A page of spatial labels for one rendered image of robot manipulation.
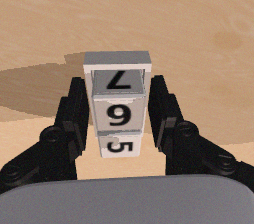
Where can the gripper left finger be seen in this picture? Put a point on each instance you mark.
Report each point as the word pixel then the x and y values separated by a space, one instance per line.
pixel 52 158

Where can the grey number cube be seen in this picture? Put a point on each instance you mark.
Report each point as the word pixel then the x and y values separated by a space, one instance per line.
pixel 118 99
pixel 119 143

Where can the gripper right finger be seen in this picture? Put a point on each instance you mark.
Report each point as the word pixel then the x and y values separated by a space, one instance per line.
pixel 186 151

